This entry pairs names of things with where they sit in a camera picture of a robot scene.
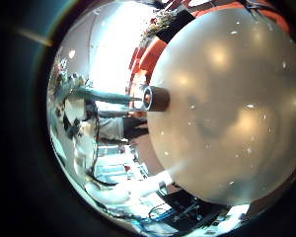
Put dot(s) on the person in grey sweater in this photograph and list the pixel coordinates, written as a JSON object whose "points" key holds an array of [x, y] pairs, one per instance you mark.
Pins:
{"points": [[116, 128]]}

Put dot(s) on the orange tray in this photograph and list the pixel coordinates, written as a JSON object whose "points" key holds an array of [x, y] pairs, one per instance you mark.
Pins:
{"points": [[153, 54]]}

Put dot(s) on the black planter with plant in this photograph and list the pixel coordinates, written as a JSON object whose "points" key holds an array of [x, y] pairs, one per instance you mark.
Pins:
{"points": [[176, 23]]}

